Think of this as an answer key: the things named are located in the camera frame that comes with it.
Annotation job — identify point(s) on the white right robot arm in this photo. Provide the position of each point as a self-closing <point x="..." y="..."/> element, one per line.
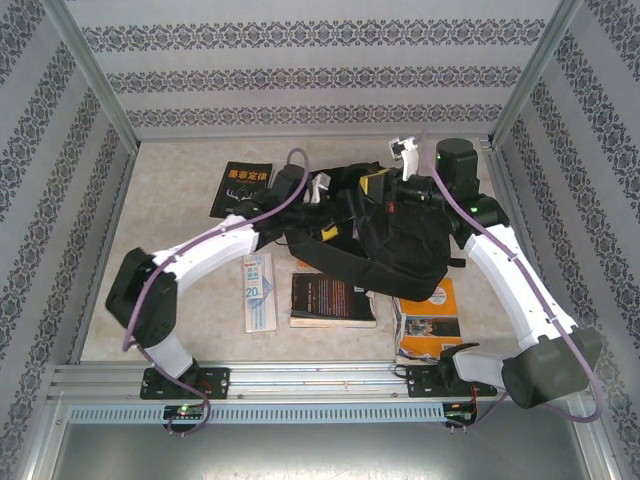
<point x="495" y="280"/>

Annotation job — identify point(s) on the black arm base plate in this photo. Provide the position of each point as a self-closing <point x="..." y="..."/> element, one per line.
<point x="420" y="382"/>
<point x="215" y="382"/>

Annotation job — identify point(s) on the small circuit board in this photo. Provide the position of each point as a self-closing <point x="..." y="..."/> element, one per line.
<point x="185" y="411"/>
<point x="460" y="412"/>

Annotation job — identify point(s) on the orange geography book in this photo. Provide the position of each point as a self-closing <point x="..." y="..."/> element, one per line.
<point x="425" y="325"/>

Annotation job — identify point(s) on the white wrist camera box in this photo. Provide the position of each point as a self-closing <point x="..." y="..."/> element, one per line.
<point x="410" y="162"/>
<point x="320" y="187"/>

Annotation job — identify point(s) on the aluminium frame post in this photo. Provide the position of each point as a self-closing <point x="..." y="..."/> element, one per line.
<point x="536" y="65"/>
<point x="89" y="65"/>

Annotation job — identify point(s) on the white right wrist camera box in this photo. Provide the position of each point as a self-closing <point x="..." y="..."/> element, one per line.
<point x="410" y="162"/>

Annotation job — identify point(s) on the black backpack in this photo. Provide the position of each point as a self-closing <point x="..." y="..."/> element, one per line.
<point x="410" y="250"/>

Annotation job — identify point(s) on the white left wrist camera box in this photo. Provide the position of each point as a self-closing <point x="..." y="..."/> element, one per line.
<point x="320" y="187"/>

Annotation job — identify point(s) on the dark paperback book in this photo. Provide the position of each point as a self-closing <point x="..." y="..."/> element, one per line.
<point x="330" y="300"/>

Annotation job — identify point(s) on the black Murphy's law book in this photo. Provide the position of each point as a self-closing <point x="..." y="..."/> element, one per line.
<point x="242" y="190"/>

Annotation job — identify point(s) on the aluminium frame rail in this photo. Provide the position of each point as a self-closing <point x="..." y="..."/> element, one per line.
<point x="119" y="200"/>
<point x="310" y="136"/>
<point x="502" y="170"/>

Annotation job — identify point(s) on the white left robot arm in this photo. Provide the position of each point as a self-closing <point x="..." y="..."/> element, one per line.
<point x="220" y="247"/>

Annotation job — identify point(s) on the wide aluminium mounting rail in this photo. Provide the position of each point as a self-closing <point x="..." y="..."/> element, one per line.
<point x="310" y="380"/>

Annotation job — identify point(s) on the grey metal panel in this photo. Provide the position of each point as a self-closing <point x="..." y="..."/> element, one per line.
<point x="320" y="455"/>

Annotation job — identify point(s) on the clear ruler set package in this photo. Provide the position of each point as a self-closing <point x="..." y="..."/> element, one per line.
<point x="259" y="300"/>

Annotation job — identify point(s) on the small orange book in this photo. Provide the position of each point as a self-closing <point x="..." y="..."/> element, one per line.
<point x="304" y="263"/>

